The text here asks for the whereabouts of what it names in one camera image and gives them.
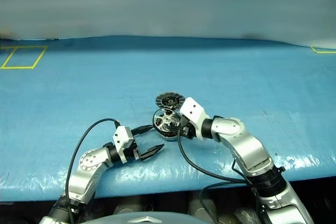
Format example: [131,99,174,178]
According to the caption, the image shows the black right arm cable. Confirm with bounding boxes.
[177,129,259,224]

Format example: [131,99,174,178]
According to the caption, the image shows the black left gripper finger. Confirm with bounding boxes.
[138,144,165,162]
[131,125,153,137]

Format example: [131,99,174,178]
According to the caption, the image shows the white backdrop board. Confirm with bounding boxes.
[0,0,336,49]

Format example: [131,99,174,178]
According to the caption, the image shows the grey rounded shape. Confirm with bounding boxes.
[187,191,218,221]
[114,199,154,216]

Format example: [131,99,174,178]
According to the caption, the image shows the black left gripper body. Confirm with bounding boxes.
[123,140,141,164]

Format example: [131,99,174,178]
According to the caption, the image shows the round grey metal object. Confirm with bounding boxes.
[155,91,184,109]

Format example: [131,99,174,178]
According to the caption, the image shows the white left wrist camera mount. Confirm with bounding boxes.
[112,126,136,163]

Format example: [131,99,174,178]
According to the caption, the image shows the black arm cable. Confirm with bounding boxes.
[177,129,259,224]
[65,118,121,224]

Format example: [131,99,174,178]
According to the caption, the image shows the silver drone motor bell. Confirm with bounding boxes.
[153,108,182,137]

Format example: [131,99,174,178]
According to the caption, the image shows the silver motor housing copper windings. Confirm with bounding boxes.
[156,125,182,144]

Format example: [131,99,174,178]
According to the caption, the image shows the grey robot torso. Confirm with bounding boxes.
[99,209,205,224]

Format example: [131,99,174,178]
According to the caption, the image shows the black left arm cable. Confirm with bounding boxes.
[65,118,121,224]

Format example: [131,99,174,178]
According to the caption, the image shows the blue table cover sheet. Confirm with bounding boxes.
[0,35,336,201]

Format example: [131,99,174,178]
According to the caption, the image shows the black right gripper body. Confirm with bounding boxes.
[178,119,196,141]

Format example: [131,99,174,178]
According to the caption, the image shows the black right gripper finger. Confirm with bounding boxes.
[166,126,185,134]

